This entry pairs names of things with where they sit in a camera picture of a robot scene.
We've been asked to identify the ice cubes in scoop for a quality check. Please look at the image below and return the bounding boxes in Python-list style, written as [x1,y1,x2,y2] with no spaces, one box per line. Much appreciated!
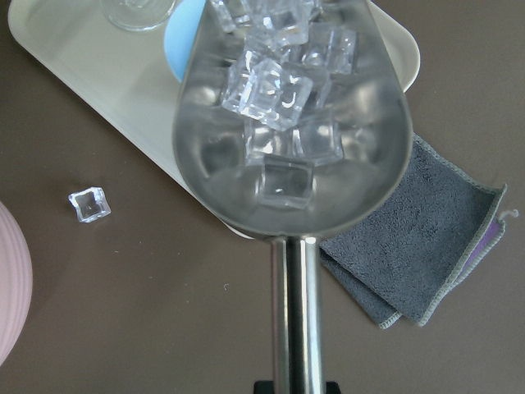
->
[209,1,357,208]

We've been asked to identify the cream rabbit tray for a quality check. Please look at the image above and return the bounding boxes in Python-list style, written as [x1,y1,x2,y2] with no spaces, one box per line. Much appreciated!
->
[7,0,421,241]

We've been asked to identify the clear wine glass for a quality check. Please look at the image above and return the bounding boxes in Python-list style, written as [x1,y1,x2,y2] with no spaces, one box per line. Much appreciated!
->
[99,0,178,32]

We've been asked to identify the steel ice scoop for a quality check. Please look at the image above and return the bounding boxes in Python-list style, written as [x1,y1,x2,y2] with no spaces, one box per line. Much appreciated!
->
[173,1,413,393]

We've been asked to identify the grey folded cloth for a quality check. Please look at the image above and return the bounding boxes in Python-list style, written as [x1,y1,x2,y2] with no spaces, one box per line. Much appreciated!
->
[321,135,506,329]

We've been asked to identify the pink bowl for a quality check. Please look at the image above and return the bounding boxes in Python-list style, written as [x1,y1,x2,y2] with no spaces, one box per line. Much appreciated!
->
[1,204,33,364]

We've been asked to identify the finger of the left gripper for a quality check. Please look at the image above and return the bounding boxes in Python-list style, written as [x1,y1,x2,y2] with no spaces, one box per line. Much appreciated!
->
[253,380,274,394]
[326,381,340,394]

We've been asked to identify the loose clear ice cube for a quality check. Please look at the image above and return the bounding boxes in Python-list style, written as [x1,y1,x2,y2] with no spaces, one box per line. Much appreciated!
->
[68,186,112,223]

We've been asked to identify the light blue cup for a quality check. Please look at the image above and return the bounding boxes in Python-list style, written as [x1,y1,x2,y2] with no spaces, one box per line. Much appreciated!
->
[163,0,206,82]

